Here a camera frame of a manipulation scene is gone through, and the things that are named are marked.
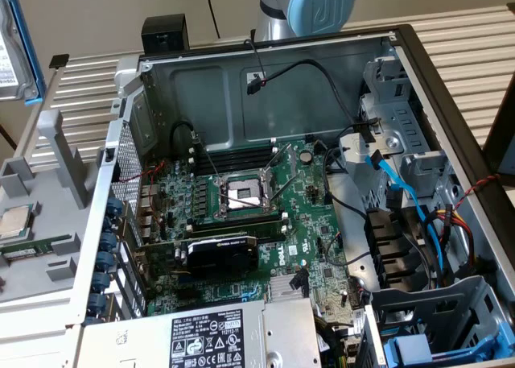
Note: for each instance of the hard disk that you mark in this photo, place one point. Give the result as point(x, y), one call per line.
point(10, 42)

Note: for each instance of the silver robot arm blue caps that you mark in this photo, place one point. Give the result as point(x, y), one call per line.
point(273, 21)

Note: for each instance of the empty blue disk carrier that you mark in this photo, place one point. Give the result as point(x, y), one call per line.
point(406, 350)

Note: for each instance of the black RAM slot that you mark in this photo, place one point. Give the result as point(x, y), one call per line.
point(269, 235)
point(237, 222)
point(237, 163)
point(241, 152)

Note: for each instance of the CPU socket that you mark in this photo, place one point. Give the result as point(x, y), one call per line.
point(241, 193)

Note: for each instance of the steel locking lever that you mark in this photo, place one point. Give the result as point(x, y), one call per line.
point(283, 187)
point(207, 156)

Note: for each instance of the steel socket cover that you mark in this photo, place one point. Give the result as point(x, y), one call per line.
point(293, 160)

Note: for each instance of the round coin battery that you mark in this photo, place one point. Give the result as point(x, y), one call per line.
point(306, 156)

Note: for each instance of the green motherboard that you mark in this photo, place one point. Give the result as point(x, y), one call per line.
point(306, 223)

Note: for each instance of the black graphics card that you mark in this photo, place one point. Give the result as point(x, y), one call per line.
point(221, 255)

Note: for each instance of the open grey PC case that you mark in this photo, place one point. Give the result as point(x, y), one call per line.
point(201, 94)

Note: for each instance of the silver chipset heatsink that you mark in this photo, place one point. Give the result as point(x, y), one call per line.
point(281, 287)

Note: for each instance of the black expansion slot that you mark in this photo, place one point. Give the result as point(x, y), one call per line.
point(189, 294)

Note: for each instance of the black fan shroud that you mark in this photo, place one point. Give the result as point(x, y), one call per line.
point(386, 239)

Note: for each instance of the blue slot retainer knob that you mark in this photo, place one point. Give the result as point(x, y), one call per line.
point(114, 204)
point(108, 241)
point(105, 260)
point(100, 281)
point(107, 223)
point(96, 302)

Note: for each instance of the grey metal drive cage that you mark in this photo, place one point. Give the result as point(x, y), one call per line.
point(402, 118)

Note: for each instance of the black box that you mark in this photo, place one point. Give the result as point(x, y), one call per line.
point(165, 30)

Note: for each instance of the grey power supply unit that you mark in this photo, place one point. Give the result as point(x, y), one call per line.
point(153, 340)

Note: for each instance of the grey parts rack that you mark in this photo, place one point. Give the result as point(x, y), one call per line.
point(60, 219)

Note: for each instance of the blue drive bay brackets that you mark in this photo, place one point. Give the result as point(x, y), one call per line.
point(434, 303)

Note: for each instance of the green RAM stick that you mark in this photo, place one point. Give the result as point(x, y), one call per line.
point(28, 248)

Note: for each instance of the silver CPU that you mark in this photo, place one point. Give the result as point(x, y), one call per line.
point(14, 221)

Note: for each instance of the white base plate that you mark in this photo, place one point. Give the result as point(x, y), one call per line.
point(32, 332)

